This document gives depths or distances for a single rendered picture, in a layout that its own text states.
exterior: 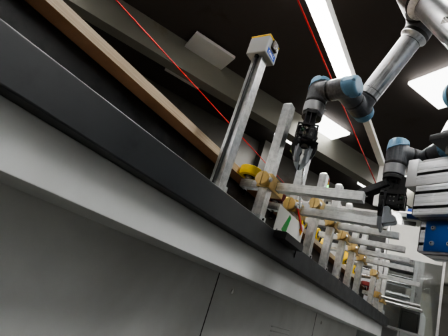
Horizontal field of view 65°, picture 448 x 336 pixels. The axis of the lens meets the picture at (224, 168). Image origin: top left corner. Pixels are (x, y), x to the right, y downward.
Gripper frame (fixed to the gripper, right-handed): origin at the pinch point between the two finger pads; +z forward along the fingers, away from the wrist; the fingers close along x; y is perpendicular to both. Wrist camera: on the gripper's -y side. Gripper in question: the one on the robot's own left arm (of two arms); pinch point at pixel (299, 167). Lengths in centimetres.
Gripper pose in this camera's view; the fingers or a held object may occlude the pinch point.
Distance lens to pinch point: 123.7
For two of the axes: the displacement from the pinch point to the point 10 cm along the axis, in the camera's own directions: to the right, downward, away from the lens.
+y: -1.9, -3.8, -9.0
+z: -3.1, 9.0, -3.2
